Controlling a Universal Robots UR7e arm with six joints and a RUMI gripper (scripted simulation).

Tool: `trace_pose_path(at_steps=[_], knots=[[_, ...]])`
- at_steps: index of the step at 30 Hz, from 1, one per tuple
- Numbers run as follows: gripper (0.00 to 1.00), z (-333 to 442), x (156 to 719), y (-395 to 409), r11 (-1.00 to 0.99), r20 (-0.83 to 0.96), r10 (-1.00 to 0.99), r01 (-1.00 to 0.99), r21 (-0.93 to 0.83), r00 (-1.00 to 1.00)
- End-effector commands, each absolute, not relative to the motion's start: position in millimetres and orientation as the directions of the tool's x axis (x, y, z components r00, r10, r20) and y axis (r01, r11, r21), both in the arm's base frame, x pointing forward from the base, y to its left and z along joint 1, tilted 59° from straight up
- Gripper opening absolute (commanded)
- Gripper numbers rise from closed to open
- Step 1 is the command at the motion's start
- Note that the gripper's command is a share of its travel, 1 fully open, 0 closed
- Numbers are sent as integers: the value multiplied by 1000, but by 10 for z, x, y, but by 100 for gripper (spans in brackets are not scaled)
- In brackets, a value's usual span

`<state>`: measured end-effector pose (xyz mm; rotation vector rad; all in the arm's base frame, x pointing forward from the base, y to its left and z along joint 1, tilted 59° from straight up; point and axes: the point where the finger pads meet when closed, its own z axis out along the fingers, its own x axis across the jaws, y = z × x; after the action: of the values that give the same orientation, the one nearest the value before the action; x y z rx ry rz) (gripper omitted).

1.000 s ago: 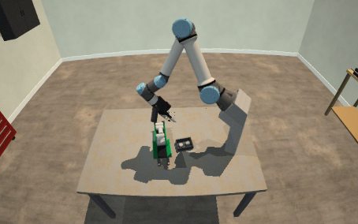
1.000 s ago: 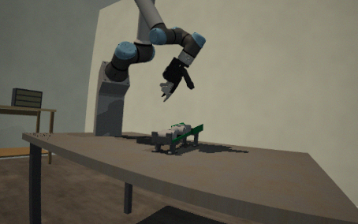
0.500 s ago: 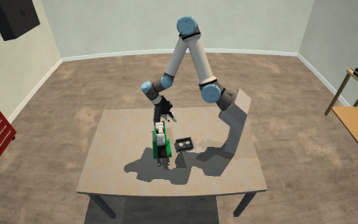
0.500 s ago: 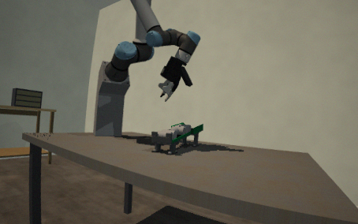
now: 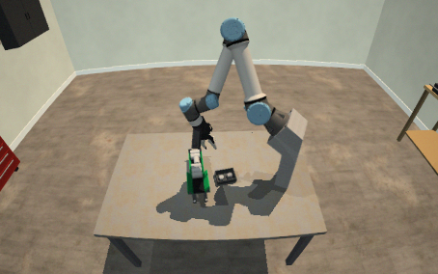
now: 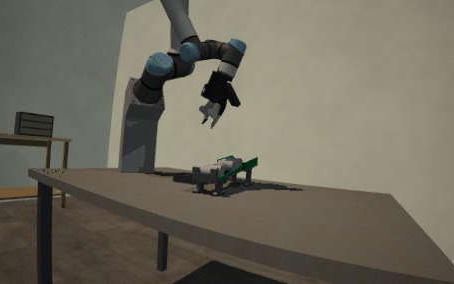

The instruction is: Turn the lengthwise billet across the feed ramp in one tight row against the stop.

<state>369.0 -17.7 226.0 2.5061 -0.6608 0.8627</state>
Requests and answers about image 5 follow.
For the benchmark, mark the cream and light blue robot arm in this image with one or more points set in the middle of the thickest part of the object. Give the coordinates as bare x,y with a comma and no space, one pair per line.
255,102

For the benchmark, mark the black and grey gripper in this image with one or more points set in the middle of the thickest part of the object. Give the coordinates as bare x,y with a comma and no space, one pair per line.
206,126

